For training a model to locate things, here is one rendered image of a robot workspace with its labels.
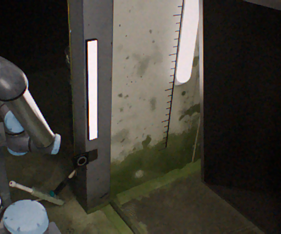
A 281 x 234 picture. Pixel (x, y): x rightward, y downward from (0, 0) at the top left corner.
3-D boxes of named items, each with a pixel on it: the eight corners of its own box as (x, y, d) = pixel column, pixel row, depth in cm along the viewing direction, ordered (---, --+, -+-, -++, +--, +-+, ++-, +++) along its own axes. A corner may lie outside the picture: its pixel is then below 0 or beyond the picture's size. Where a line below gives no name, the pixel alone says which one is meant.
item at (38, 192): (81, 184, 252) (60, 208, 252) (78, 180, 255) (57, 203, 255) (33, 161, 215) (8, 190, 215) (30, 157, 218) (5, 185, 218)
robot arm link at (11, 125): (8, 137, 147) (5, 117, 142) (-1, 123, 155) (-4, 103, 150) (30, 131, 152) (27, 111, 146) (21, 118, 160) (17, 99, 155)
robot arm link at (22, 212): (42, 264, 128) (38, 231, 119) (-3, 259, 129) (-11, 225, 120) (55, 231, 141) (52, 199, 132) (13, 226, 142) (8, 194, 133)
